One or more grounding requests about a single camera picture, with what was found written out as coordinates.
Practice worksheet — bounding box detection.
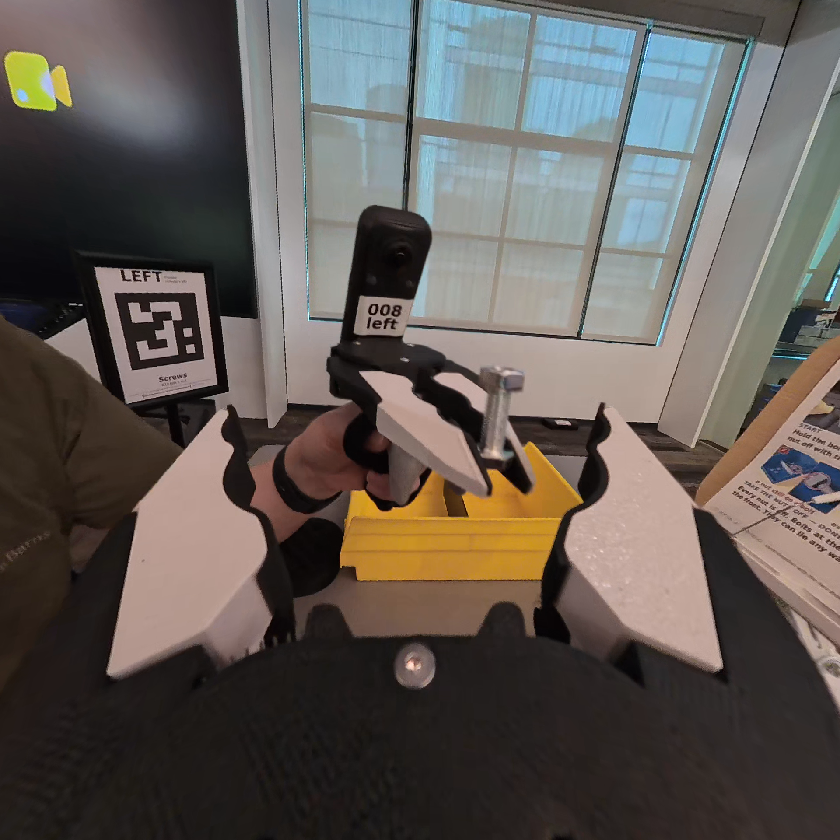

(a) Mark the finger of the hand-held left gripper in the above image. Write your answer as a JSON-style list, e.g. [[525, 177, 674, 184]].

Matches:
[[430, 373, 536, 494], [360, 371, 493, 498]]

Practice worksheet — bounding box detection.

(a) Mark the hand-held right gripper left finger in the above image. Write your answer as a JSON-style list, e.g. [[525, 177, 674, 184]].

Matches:
[[107, 406, 295, 680]]

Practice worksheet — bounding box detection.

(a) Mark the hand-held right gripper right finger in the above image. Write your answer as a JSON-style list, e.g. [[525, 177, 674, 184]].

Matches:
[[535, 403, 724, 673]]

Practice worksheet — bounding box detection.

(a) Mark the steel hex bolt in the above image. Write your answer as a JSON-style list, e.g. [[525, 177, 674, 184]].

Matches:
[[478, 365, 526, 454]]

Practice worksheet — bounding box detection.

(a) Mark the yellow plastic bin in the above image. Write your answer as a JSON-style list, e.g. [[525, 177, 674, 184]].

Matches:
[[339, 441, 584, 583]]

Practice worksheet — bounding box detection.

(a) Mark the person's left hand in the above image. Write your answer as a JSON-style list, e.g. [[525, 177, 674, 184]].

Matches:
[[285, 402, 429, 519]]

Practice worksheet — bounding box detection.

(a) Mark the black wristband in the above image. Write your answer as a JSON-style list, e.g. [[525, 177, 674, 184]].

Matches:
[[271, 445, 343, 516]]

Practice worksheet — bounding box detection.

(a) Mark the printed instruction sheet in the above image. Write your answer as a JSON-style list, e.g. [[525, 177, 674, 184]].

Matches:
[[705, 375, 840, 581]]

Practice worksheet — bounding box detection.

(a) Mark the large grid window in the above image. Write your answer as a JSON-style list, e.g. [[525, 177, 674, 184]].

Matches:
[[298, 0, 752, 345]]

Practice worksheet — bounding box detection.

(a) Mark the framed marker sign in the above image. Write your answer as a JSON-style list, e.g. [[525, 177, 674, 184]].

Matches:
[[73, 249, 229, 411]]

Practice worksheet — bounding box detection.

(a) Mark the black monitor screen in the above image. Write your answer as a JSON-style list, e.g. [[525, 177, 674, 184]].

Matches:
[[0, 0, 258, 320]]

